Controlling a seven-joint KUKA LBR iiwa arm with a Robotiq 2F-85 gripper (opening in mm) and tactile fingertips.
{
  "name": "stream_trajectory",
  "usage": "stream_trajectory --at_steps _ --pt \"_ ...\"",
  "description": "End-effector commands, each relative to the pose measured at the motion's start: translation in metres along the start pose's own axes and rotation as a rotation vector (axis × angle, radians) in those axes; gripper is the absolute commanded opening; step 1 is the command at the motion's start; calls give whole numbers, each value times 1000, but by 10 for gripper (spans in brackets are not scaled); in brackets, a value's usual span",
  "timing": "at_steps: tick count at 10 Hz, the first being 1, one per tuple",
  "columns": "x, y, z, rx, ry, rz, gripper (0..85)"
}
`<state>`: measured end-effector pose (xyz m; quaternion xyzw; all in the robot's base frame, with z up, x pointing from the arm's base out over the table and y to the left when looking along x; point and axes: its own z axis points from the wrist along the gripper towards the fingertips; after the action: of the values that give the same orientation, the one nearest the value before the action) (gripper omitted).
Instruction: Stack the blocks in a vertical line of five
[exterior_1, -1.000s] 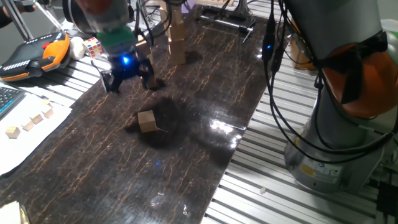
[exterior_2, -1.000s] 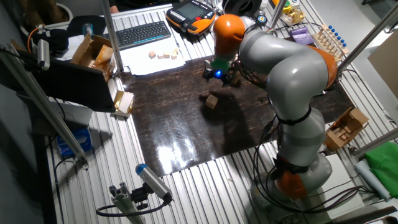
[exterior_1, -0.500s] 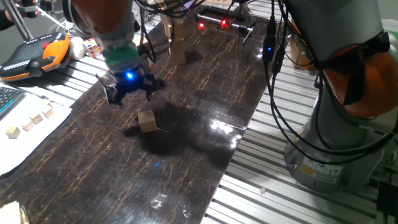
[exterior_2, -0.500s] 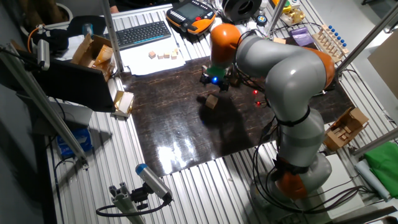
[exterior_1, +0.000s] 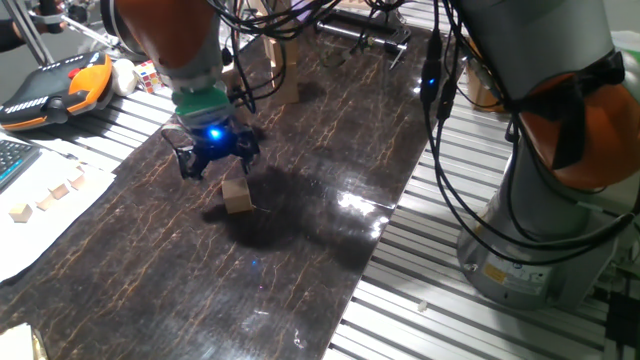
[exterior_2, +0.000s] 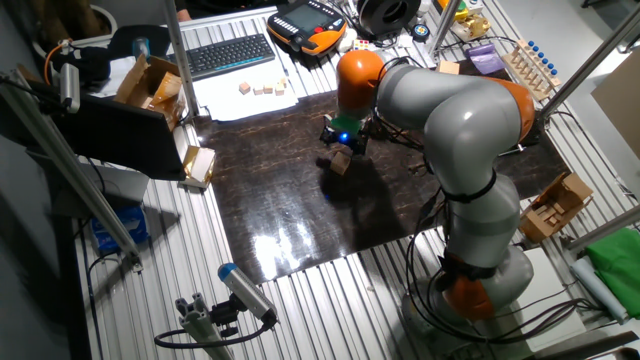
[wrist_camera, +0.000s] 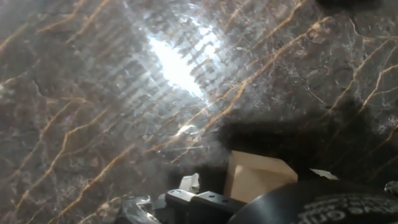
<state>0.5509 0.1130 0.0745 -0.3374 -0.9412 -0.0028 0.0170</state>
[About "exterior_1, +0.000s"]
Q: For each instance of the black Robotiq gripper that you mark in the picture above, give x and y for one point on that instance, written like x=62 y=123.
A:
x=220 y=140

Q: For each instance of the light wooden cube block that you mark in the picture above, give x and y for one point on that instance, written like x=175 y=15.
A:
x=231 y=76
x=289 y=90
x=236 y=196
x=291 y=62

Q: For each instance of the black sleeved forearm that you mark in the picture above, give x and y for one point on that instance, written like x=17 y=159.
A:
x=7 y=35

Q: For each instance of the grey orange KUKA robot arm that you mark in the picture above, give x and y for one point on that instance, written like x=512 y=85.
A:
x=560 y=40

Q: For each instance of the operator hand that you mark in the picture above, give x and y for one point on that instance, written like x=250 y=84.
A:
x=36 y=20

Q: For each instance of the colourful Rubik's cube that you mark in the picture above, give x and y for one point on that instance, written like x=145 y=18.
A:
x=146 y=76

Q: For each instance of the dark marble pattern mat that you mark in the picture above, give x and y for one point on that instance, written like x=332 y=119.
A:
x=175 y=275

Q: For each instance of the white rounded object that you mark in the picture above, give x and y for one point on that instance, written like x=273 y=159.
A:
x=122 y=77

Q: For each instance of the black filament spool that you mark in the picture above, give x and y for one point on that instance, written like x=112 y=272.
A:
x=112 y=25

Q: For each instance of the black orange teach pendant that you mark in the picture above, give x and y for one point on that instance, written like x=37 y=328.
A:
x=50 y=90

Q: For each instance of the white paper sheet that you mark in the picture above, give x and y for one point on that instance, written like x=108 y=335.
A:
x=30 y=240

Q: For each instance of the black computer keyboard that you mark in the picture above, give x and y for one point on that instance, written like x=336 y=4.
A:
x=12 y=160

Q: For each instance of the small white scrap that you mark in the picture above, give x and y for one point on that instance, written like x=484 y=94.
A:
x=422 y=305

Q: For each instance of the cardboard box with wooden pieces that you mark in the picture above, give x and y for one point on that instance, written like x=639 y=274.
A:
x=480 y=95

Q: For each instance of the white gold foil box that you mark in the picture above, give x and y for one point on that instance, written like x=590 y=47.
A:
x=17 y=342

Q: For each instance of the green wrist mount adapter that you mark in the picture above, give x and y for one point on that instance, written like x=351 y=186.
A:
x=202 y=102

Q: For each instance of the aluminium frame post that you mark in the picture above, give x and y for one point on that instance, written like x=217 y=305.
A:
x=393 y=12
x=27 y=35

